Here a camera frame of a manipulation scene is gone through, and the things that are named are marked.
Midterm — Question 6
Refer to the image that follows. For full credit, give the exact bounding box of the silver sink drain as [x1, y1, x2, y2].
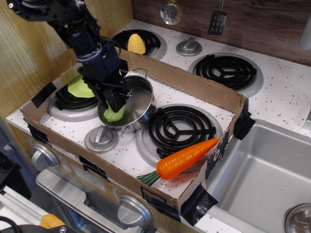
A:
[284, 203, 311, 233]

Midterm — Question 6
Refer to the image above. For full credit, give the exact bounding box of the stove burner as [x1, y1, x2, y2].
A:
[136, 104, 223, 171]
[189, 53, 264, 98]
[112, 29, 167, 60]
[48, 85, 98, 122]

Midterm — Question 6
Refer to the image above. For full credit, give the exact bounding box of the grey stovetop knob front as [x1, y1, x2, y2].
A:
[85, 126, 119, 154]

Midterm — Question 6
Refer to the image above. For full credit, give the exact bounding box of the hanging silver strainer ladle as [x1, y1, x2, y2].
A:
[160, 0, 183, 25]

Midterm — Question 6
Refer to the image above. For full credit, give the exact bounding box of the orange toy carrot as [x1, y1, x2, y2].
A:
[137, 137, 220, 186]

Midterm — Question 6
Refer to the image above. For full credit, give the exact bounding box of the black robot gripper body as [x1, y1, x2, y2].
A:
[77, 43, 126, 87]

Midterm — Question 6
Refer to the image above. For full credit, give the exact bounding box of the grey faucet post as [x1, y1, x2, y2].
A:
[299, 17, 311, 50]

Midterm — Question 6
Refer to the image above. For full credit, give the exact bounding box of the grey stovetop knob back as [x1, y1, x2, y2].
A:
[176, 37, 203, 57]

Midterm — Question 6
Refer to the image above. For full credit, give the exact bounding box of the right oven front knob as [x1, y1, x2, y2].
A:
[117, 195, 152, 228]

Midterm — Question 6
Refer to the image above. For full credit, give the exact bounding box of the back left stove burner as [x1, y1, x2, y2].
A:
[112, 29, 167, 60]

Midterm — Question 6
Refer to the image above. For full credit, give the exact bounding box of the front left stove burner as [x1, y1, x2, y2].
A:
[48, 85, 98, 122]

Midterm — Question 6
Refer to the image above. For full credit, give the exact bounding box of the orange tape piece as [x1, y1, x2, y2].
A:
[39, 214, 64, 229]

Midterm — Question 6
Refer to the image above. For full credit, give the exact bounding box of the grey stovetop knob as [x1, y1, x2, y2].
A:
[176, 37, 203, 57]
[85, 126, 119, 154]

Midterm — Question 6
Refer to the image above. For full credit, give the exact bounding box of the front right stove burner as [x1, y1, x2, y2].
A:
[136, 104, 223, 171]

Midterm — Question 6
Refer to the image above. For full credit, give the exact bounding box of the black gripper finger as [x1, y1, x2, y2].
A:
[104, 86, 133, 112]
[85, 81, 106, 105]

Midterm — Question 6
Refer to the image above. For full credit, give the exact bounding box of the brown cardboard fence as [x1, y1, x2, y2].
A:
[21, 50, 249, 225]

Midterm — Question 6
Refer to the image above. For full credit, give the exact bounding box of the grey toy sink basin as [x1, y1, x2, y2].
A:
[207, 120, 311, 233]

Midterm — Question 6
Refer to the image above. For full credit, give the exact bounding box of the silver oven door handle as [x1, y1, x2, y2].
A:
[36, 169, 146, 233]

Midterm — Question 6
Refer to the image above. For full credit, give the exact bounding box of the yellow toy corn cob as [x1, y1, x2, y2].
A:
[127, 33, 146, 55]

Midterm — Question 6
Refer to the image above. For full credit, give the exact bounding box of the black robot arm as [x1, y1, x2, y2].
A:
[7, 0, 132, 113]

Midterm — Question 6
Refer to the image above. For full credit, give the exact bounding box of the oven knob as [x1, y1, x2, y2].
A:
[117, 195, 152, 228]
[31, 143, 60, 171]

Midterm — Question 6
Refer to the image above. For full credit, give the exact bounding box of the light green plastic plate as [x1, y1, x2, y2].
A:
[68, 73, 122, 98]

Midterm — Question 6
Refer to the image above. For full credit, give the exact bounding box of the hanging black spatula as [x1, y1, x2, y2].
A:
[207, 0, 227, 35]

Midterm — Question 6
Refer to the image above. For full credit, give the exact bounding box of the back right stove burner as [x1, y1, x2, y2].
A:
[189, 53, 264, 98]

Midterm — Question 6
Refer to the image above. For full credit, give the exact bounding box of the left oven front knob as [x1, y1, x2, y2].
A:
[31, 143, 60, 171]

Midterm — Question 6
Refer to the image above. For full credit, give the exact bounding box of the small steel pan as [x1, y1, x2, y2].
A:
[98, 68, 156, 140]

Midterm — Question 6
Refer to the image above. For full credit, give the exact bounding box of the black cable loop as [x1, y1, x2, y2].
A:
[0, 216, 21, 233]

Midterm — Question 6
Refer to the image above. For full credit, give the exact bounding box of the green toy broccoli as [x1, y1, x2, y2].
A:
[103, 105, 125, 122]

